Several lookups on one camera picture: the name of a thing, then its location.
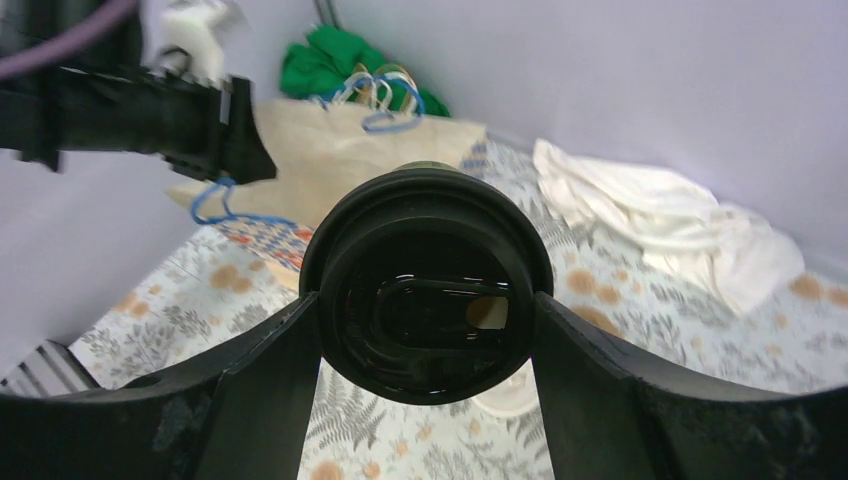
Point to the green paper coffee cup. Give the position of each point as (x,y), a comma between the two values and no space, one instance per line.
(426,165)

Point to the white coffee lid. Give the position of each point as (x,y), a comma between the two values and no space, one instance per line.
(515,396)

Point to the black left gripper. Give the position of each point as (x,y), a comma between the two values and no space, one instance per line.
(101,97)

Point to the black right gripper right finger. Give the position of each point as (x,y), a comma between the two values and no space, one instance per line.
(612,410)

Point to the green cloth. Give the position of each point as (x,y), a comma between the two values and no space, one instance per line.
(329,57)

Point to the white cloth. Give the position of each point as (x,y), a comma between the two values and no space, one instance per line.
(682,229)

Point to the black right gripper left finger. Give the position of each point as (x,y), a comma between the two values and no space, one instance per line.
(237,411)

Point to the floral tablecloth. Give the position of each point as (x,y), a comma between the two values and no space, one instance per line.
(210,290)

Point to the blue checkered paper bag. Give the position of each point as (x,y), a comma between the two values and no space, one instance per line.
(324,148)

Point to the black coffee lid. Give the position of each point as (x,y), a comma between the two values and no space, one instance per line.
(425,281)

